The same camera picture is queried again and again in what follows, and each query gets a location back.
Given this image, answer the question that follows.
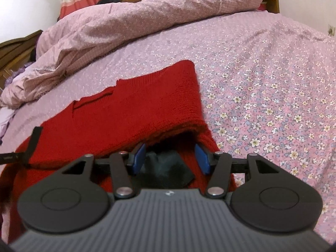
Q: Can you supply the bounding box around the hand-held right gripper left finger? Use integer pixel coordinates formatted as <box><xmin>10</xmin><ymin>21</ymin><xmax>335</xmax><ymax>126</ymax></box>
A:
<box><xmin>62</xmin><ymin>143</ymin><xmax>147</xmax><ymax>199</ymax></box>

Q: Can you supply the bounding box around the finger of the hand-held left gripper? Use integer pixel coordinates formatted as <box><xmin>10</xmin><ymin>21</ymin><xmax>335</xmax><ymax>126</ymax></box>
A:
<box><xmin>0</xmin><ymin>126</ymin><xmax>44</xmax><ymax>168</ymax></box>

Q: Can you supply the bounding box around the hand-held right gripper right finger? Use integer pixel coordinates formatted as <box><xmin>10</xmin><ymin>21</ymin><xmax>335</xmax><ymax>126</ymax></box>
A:
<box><xmin>195</xmin><ymin>143</ymin><xmax>279</xmax><ymax>199</ymax></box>

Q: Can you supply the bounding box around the red knitted sweater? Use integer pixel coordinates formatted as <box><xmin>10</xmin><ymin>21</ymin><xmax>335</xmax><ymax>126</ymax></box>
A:
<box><xmin>0</xmin><ymin>60</ymin><xmax>237</xmax><ymax>244</ymax></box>

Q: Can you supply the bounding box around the dark cloth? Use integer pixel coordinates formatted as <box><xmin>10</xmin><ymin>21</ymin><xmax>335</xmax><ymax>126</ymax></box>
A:
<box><xmin>139</xmin><ymin>151</ymin><xmax>195</xmax><ymax>189</ymax></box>

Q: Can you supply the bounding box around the lilac pillow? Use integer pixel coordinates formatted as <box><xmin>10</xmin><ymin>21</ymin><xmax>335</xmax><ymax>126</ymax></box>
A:
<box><xmin>0</xmin><ymin>62</ymin><xmax>32</xmax><ymax>147</ymax></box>

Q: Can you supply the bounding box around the pink floral bedsheet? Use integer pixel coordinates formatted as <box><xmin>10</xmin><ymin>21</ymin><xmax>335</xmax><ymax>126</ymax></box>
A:
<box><xmin>0</xmin><ymin>10</ymin><xmax>336</xmax><ymax>242</ymax></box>

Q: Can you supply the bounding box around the pink quilt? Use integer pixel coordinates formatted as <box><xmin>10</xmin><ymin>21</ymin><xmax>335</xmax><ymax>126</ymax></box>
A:
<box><xmin>0</xmin><ymin>0</ymin><xmax>264</xmax><ymax>109</ymax></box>

